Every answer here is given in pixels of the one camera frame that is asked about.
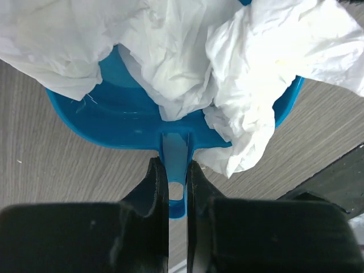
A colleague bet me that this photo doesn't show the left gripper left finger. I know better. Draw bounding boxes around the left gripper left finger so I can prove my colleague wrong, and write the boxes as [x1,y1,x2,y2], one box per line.
[1,158,169,272]

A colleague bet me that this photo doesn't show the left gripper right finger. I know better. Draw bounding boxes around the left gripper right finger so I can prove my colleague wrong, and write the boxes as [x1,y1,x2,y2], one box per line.
[186,162,363,272]

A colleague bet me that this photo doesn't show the blue dustpan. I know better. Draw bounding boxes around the blue dustpan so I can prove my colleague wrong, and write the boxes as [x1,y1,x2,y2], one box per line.
[45,0,305,220]

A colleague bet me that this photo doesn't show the large paper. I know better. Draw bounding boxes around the large paper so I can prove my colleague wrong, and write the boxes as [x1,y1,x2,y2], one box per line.
[1,1,363,177]

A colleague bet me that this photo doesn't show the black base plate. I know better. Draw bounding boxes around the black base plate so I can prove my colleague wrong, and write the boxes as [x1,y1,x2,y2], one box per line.
[280,143,363,219]

